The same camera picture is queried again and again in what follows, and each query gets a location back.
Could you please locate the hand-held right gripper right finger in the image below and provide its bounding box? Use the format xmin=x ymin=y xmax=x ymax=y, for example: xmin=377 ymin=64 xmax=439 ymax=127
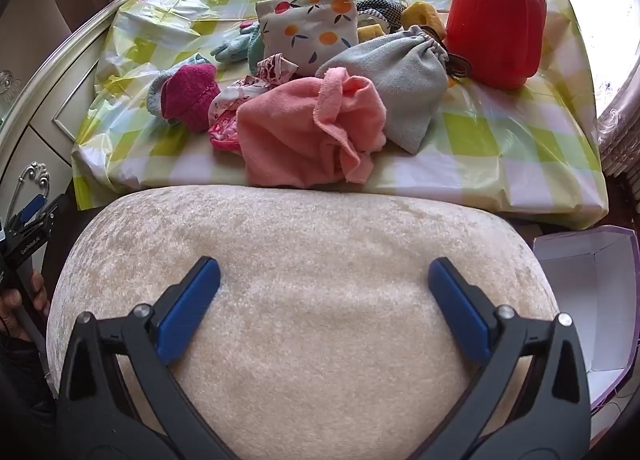
xmin=400 ymin=257 xmax=593 ymax=460

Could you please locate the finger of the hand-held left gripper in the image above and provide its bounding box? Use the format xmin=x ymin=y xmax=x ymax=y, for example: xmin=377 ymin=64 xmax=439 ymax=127
xmin=10 ymin=192 xmax=67 ymax=241

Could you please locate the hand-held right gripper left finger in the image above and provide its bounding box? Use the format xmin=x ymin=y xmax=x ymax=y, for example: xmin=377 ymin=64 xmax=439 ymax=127
xmin=56 ymin=256 xmax=241 ymax=460

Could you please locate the purple white cardboard box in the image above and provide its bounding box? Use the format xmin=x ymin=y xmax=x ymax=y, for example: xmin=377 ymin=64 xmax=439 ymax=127
xmin=531 ymin=225 xmax=640 ymax=413

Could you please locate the magenta fuzzy sock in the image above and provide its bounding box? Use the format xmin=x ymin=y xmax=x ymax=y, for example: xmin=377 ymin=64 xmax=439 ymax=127
xmin=160 ymin=64 xmax=222 ymax=133

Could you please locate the pink towel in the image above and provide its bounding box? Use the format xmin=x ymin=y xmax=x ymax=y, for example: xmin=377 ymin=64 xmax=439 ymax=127
xmin=236 ymin=67 xmax=388 ymax=189

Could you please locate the red patterned white cloth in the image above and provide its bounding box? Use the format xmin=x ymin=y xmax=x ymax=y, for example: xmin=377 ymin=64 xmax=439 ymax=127
xmin=207 ymin=54 xmax=301 ymax=155

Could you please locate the grey drawstring bag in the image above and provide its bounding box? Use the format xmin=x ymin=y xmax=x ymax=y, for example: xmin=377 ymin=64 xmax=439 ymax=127
xmin=315 ymin=24 xmax=473 ymax=155

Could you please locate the yellow sponge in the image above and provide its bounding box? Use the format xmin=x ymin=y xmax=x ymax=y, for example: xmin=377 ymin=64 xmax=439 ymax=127
xmin=402 ymin=0 xmax=447 ymax=40

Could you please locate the white fruit print pouch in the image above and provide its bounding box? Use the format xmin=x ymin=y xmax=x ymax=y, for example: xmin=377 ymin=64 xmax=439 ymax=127
xmin=255 ymin=0 xmax=358 ymax=76

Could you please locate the houndstooth cloth doll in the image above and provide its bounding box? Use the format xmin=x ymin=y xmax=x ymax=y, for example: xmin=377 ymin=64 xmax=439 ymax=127
xmin=356 ymin=0 xmax=407 ymax=35

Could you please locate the person's left hand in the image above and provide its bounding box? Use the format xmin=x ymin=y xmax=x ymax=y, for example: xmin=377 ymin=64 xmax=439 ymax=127
xmin=0 ymin=271 xmax=50 ymax=341

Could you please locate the cream cabinet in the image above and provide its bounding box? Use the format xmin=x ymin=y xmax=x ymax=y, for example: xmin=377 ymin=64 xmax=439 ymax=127
xmin=0 ymin=0 xmax=133 ymax=221

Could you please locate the beige velvet stool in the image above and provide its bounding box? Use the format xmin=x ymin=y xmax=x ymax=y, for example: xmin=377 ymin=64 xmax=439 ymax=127
xmin=46 ymin=185 xmax=561 ymax=460

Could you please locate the green checked plastic tablecloth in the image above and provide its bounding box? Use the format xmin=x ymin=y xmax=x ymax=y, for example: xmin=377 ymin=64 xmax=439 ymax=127
xmin=71 ymin=0 xmax=603 ymax=231

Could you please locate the red thermos flask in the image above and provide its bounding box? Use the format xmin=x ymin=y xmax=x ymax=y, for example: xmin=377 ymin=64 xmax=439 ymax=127
xmin=444 ymin=0 xmax=547 ymax=90

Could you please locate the silver ornate drawer handle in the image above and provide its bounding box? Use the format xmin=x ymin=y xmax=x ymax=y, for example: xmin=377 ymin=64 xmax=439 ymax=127
xmin=17 ymin=162 xmax=52 ymax=221

